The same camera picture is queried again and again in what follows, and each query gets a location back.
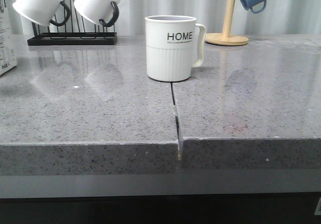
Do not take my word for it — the white ribbed HOME mug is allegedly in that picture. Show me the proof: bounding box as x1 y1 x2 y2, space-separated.
145 15 206 82

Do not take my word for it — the white milk carton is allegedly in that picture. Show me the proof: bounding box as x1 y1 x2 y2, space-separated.
0 0 17 75

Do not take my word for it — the wooden mug tree stand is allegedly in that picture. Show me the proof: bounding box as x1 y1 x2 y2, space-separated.
205 0 249 46

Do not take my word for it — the black wire mug rack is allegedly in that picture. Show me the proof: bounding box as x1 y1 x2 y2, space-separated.
27 0 117 46

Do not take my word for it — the white mug black handle right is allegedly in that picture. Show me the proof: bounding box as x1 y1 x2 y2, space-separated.
74 0 120 28

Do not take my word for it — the white mug black handle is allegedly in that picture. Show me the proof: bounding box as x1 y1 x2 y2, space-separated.
13 0 71 27
74 0 120 28

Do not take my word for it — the white mug black handle left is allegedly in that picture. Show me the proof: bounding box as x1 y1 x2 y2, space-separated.
13 0 71 27

